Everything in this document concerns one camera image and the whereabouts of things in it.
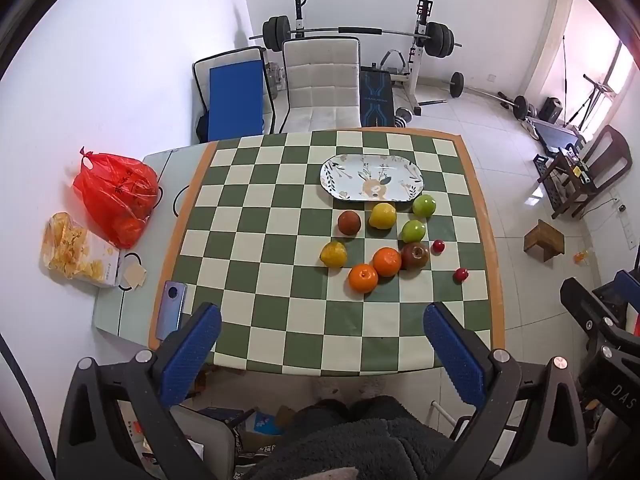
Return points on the green white checkered tablecloth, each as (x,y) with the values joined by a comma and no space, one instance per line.
(280,240)

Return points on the black speaker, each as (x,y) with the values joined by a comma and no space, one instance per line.
(553,109)

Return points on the black plastic crate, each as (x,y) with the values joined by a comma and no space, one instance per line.
(544,175)

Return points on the small dumbbell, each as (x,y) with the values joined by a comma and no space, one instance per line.
(407,117)

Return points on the orange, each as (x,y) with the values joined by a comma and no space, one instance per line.
(386,262)
(363,278)

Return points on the person's dark fleece clothing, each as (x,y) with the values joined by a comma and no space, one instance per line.
(350,440)

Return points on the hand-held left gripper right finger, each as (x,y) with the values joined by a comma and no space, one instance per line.
(457,355)

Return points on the small orange item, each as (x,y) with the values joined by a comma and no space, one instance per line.
(581,257)

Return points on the beige card piece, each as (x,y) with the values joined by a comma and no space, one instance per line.
(132,277)

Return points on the black tripod stand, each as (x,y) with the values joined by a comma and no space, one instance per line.
(592,90)

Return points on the dark wooden chair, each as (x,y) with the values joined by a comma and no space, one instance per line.
(595,170)

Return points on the barbell with small plates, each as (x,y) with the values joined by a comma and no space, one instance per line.
(490,94)

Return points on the blue cardboard box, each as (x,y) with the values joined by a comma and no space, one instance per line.
(262,422)

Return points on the blue smartphone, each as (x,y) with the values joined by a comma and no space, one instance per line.
(171,311)

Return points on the grey seat chair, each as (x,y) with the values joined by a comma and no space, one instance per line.
(210,440)

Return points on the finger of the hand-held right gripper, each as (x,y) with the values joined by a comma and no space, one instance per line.
(587,310)

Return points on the green apple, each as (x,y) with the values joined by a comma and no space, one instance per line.
(424,205)
(414,231)

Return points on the red plastic bag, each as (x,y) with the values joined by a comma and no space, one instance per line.
(117,195)

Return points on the oval patterned white plate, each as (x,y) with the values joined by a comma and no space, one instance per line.
(372,177)

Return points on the clear bag of chips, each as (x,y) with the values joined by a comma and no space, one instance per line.
(75,252)

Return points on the white barbell rack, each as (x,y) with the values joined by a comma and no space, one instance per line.
(417,60)

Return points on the brown round fruit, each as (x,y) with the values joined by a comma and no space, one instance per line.
(349,222)

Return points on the flat black monitor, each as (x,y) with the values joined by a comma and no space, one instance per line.
(557,135)

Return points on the small red fruit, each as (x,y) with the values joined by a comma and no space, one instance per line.
(460,274)
(438,246)

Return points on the barbell with black plates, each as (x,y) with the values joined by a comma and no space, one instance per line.
(350,32)

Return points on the yellow pear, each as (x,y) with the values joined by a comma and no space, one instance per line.
(383,215)
(333,254)

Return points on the white power strip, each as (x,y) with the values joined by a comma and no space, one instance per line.
(631,225)

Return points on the dark red apple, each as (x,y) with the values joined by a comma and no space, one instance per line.
(414,255)

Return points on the small wooden stool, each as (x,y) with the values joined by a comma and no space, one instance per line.
(544,239)

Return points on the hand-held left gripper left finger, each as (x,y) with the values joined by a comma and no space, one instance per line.
(192,355)

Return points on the white padded chair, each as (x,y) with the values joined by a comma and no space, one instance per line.
(322,85)

